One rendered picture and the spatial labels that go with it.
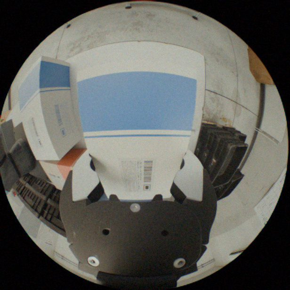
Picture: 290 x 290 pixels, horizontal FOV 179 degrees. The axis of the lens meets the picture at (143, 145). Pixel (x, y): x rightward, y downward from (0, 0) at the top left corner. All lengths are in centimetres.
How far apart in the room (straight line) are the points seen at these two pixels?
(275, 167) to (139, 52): 258
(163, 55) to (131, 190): 26
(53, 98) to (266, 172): 276
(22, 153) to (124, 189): 41
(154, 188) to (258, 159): 256
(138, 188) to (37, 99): 23
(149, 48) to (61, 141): 25
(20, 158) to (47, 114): 30
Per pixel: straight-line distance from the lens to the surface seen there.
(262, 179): 266
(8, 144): 75
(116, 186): 15
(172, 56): 22
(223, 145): 65
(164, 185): 15
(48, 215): 53
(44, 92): 20
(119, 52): 22
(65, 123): 21
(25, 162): 46
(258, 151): 261
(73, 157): 24
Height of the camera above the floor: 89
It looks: 61 degrees down
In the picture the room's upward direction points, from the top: 176 degrees clockwise
